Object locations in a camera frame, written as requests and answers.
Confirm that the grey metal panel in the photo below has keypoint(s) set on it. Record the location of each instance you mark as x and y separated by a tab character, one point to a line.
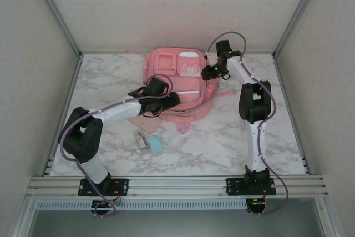
177	224

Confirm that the aluminium mounting rail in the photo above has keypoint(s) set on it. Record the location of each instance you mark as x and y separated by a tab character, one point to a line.
177	184

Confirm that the aluminium side rail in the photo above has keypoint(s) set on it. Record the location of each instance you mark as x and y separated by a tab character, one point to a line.
65	109
290	109

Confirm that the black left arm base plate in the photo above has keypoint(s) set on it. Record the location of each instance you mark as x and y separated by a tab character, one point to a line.
122	187

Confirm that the aluminium lower frame bar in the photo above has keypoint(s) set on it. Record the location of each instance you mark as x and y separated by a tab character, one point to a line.
330	217
23	217

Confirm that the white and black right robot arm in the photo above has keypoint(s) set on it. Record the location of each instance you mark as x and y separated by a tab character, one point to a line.
256	145

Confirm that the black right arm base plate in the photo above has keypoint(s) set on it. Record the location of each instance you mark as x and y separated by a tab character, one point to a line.
234	187

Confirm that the clear small plastic box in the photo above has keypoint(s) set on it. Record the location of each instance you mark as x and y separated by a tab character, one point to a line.
141	141

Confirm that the light blue eraser pad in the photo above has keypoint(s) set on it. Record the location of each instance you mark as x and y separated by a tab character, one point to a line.
156	142

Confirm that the pink student backpack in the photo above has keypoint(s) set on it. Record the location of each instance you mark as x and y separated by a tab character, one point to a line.
188	98

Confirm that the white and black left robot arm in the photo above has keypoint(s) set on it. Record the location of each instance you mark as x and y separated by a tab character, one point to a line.
119	112

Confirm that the aluminium frame post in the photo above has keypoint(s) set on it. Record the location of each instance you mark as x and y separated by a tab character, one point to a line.
56	12
299	12

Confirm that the black controller board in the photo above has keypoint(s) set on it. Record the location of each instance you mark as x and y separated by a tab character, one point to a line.
256	206
101	206

